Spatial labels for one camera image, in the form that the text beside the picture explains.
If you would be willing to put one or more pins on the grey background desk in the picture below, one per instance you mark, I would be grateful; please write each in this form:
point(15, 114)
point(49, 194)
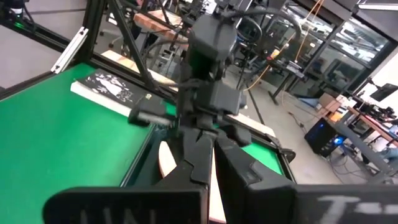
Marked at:
point(357, 140)

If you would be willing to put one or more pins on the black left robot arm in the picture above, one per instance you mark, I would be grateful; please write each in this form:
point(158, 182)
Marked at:
point(211, 40)

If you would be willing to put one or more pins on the black office chair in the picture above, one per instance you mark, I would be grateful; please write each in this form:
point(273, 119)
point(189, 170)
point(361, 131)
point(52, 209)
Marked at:
point(250, 29)

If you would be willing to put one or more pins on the book with black-white cover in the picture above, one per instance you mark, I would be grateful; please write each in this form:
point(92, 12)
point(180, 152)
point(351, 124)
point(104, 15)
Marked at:
point(105, 87)

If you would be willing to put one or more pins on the cardboard box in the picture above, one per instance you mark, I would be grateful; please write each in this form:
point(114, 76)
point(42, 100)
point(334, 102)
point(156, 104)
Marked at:
point(328, 101)

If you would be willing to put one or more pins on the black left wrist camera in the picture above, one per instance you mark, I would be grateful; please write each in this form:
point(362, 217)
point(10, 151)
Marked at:
point(220, 98)

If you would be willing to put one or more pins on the silver diagonal frame brace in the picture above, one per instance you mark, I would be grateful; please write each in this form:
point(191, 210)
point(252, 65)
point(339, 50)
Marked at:
point(70, 49)

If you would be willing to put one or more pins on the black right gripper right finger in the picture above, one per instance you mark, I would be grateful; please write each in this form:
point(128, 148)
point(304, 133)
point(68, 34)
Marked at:
point(304, 207)

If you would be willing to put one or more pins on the black computer tower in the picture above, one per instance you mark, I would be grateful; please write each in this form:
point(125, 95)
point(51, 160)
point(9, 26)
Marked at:
point(320, 137)

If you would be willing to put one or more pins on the tilted black monitor on arm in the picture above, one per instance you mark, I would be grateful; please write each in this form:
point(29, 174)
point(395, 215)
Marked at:
point(384, 91)

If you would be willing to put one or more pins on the black aluminium table frame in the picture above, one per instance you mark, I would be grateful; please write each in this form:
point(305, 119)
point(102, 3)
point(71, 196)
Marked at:
point(91, 31)

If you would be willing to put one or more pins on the wooden background tabletop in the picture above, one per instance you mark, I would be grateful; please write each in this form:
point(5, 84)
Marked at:
point(155, 21)

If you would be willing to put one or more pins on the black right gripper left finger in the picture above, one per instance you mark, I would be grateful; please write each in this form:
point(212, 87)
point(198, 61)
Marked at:
point(130, 207)

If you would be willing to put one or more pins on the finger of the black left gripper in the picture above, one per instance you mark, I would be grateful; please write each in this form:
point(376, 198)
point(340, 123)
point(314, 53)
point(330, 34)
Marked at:
point(186, 143)

